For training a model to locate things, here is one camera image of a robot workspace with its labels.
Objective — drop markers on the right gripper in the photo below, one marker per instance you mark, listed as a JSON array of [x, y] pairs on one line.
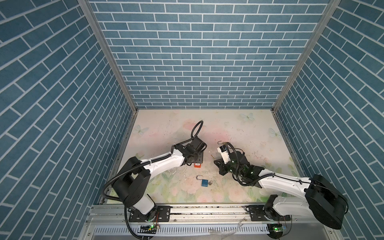
[[220, 166]]

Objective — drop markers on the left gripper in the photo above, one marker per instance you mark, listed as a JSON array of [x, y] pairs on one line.
[[200, 159]]

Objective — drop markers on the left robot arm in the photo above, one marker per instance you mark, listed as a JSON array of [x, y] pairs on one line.
[[129, 185]]

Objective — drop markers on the blue padlock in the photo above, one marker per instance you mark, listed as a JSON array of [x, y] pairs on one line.
[[204, 182]]

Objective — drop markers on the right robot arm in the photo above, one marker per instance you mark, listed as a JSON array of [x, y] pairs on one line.
[[313, 197]]

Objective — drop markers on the left corner aluminium post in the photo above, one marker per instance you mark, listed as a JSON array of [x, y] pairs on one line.
[[92, 20]]

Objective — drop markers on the aluminium rail base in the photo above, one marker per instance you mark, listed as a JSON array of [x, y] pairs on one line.
[[235, 221]]

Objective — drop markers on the corner aluminium post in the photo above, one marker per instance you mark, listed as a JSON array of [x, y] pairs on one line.
[[92, 20], [318, 30]]

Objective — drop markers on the right corner aluminium post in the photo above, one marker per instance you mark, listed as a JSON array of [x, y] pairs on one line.
[[318, 30]]

